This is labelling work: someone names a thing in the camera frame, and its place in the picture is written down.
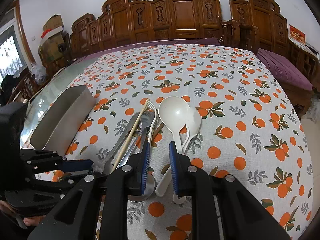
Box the metal butter knife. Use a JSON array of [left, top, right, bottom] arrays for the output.
[[93, 112, 139, 173]]

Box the metal rectangular tray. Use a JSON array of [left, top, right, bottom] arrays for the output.
[[30, 85, 95, 157]]

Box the dark wooden chopstick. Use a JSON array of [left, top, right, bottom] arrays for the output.
[[152, 122, 164, 140]]

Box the small white plastic spoon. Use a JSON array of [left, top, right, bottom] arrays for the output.
[[155, 107, 201, 197]]

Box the large metal spoon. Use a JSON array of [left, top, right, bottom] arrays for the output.
[[118, 111, 157, 202]]

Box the large white plastic spoon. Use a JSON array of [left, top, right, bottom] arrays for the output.
[[155, 96, 189, 197]]

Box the light wooden chopstick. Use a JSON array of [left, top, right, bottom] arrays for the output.
[[111, 99, 149, 172]]

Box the white plastic fork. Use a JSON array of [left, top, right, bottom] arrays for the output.
[[147, 99, 158, 143]]

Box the person's left hand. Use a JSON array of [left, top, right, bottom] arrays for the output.
[[1, 200, 46, 226]]

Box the orange print tablecloth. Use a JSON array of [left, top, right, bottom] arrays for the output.
[[22, 43, 315, 240]]

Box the white plastic bag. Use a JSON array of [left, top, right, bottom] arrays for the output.
[[31, 62, 47, 85]]

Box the purple sofa cushion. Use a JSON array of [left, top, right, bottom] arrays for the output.
[[73, 37, 220, 64]]

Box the cardboard boxes stack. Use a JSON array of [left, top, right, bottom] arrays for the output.
[[38, 15, 66, 66]]

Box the window with grille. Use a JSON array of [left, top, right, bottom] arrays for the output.
[[0, 26, 27, 81]]

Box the purple armchair cushion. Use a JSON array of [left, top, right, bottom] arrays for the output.
[[257, 48, 312, 91]]

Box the carved wooden sofa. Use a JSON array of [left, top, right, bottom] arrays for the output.
[[71, 0, 240, 57]]

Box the carved wooden armchair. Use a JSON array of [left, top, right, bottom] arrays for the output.
[[229, 0, 319, 116]]

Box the red gift box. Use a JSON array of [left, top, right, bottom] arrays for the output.
[[289, 25, 306, 45]]

